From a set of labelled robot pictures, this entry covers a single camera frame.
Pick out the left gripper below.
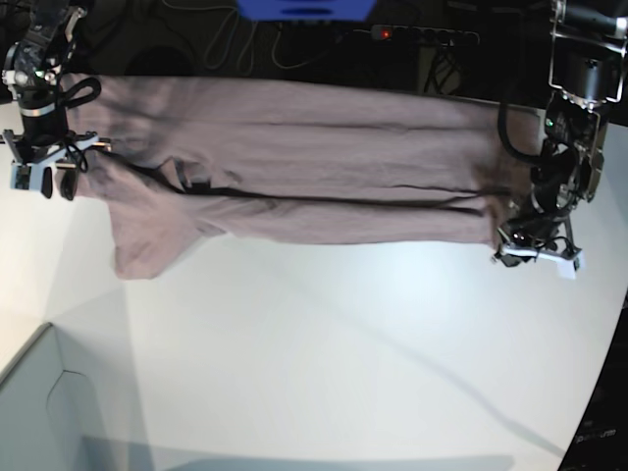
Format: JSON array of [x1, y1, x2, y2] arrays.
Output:
[[493, 216, 584, 268]]

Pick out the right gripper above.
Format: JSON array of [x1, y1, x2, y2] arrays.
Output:
[[1, 130, 112, 201]]

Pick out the mauve t-shirt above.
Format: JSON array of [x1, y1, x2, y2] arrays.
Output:
[[68, 77, 530, 280]]

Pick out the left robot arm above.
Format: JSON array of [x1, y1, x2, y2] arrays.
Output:
[[495, 1, 627, 271]]

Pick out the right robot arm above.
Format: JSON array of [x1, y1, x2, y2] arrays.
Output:
[[1, 1, 110, 201]]

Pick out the white cardboard box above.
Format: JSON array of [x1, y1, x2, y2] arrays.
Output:
[[1, 323, 157, 470]]

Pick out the blue plastic bin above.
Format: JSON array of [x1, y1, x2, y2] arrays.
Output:
[[236, 0, 377, 22]]

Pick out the black power strip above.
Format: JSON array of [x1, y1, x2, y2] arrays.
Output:
[[370, 25, 481, 47]]

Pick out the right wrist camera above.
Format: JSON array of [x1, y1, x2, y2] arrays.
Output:
[[10, 162, 45, 192]]

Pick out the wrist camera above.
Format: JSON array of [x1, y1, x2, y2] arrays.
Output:
[[10, 162, 45, 192], [557, 252, 586, 280]]

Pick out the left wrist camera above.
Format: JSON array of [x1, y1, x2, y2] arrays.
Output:
[[557, 252, 586, 280]]

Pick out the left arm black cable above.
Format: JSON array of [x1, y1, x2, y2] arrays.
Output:
[[497, 100, 546, 168]]

